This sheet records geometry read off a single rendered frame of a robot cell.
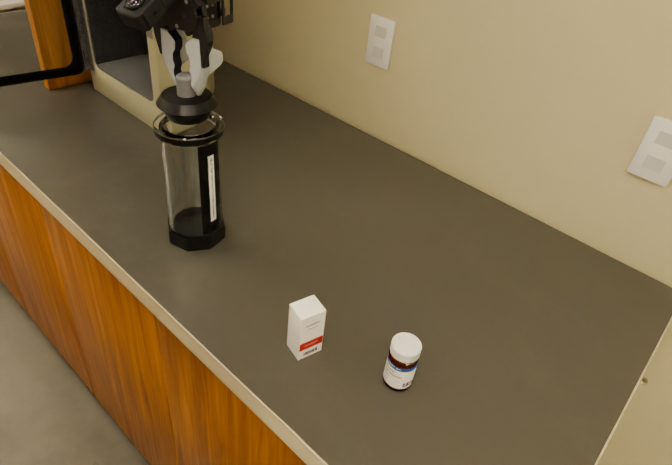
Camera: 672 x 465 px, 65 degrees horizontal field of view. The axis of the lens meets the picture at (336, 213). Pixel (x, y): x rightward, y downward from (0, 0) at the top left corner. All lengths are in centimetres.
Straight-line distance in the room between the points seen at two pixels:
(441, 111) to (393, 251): 40
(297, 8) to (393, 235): 71
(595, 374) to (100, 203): 90
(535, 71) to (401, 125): 36
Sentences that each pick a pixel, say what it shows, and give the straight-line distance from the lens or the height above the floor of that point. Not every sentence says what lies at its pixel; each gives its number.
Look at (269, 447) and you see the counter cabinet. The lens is 91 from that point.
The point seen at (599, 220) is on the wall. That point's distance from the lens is 118.
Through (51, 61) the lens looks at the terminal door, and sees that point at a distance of 149.
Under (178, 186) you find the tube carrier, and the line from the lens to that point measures 89.
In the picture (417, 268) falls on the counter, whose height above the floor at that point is 94.
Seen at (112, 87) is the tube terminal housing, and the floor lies 98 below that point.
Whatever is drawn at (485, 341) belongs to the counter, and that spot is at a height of 94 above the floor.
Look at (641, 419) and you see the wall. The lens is 142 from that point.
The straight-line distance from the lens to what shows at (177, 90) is 84.
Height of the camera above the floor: 157
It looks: 37 degrees down
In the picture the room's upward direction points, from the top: 7 degrees clockwise
